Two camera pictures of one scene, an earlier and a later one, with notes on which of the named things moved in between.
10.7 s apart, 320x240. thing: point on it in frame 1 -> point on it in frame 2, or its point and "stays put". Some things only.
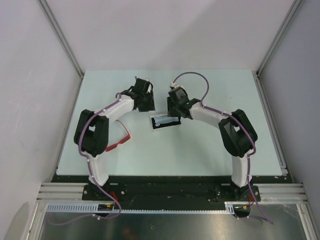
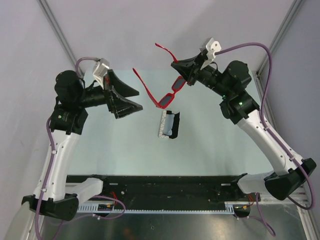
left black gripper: (151, 106) -> (118, 105)
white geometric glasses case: (163, 120) -> (175, 125)
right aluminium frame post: (287, 20) stays put
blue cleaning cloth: (159, 120) -> (167, 130)
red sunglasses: (109, 148) -> (166, 99)
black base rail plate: (169, 190) stays put
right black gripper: (170, 112) -> (190, 68)
